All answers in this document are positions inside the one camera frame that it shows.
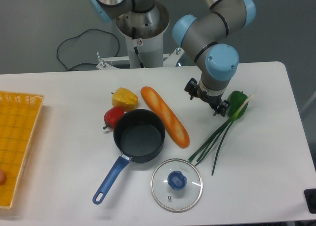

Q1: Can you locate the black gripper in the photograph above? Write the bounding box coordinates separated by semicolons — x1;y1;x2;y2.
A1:
184;78;231;117

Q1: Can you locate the green onion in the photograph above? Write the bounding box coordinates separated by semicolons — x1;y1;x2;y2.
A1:
188;94;254;175

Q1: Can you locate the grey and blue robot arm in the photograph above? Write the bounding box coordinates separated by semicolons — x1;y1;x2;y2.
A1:
89;0;256;116

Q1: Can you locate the green bell pepper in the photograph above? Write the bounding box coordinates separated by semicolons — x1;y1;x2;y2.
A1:
227;90;248;117

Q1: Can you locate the orange baguette bread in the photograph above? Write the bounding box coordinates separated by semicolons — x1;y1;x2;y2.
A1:
141;86;190;148

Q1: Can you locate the glass lid with blue knob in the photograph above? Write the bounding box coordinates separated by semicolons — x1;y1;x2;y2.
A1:
150;158;203;213

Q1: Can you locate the yellow bell pepper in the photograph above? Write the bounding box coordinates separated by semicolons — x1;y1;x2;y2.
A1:
112;88;138;112

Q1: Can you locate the red bell pepper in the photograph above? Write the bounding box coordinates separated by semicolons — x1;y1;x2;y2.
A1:
103;107;124;130

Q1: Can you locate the black object at table edge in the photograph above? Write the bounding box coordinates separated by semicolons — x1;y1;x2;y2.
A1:
304;188;316;214

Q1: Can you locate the yellow woven basket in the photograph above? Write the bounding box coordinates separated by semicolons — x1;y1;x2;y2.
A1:
0;91;44;209

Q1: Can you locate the white metal base frame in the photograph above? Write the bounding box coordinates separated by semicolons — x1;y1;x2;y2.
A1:
96;47;185;70

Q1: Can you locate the dark saucepan with blue handle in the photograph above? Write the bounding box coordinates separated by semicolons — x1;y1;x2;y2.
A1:
92;109;165;205

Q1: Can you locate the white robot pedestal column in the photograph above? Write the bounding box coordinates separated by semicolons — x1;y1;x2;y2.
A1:
116;2;169;68

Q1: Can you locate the black cable on floor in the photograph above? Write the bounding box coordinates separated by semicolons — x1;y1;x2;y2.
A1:
56;28;120;72

